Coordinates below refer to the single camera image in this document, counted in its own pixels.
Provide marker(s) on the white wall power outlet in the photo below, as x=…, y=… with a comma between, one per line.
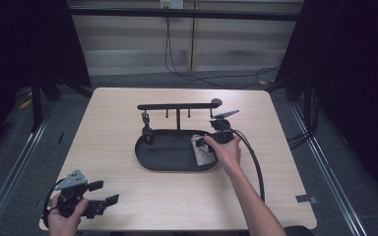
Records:
x=172, y=4

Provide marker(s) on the beige patterned key pouch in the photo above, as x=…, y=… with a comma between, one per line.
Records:
x=203, y=150

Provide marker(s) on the black curtain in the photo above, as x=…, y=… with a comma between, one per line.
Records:
x=23, y=42
x=357, y=82

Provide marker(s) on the small black floor strip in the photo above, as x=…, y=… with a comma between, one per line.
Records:
x=60, y=137

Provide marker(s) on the black horizontal frame bar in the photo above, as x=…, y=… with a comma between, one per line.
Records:
x=183, y=14

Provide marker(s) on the black key rack with tray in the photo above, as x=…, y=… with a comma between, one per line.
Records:
x=174, y=150

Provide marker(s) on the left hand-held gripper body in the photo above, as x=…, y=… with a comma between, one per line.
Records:
x=72, y=196

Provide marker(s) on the black metal stand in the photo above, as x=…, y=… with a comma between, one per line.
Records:
x=36, y=105
x=307, y=98

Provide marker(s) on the person's left hand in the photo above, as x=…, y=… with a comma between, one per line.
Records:
x=64, y=219

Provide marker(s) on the metal floor rail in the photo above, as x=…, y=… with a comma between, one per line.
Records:
x=328, y=177
x=13, y=170

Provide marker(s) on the person's right hand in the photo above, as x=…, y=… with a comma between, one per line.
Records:
x=228, y=152

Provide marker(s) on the yellow floor tape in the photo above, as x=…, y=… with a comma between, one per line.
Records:
x=24, y=104

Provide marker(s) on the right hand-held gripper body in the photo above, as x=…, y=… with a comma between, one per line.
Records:
x=223, y=129

